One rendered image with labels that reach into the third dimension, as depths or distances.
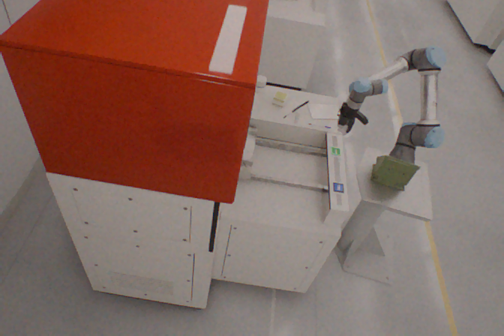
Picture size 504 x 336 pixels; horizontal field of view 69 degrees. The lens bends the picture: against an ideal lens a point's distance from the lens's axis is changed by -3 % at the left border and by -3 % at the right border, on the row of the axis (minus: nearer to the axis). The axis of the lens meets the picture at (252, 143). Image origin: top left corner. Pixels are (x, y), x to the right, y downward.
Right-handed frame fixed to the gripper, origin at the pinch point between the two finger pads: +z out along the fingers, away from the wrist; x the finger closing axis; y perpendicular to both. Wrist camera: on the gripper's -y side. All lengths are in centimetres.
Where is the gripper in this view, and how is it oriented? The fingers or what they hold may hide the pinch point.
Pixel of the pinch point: (345, 133)
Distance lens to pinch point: 209.4
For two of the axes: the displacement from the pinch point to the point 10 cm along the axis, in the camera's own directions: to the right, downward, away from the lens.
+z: -1.4, 6.9, 7.1
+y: -9.8, -1.7, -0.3
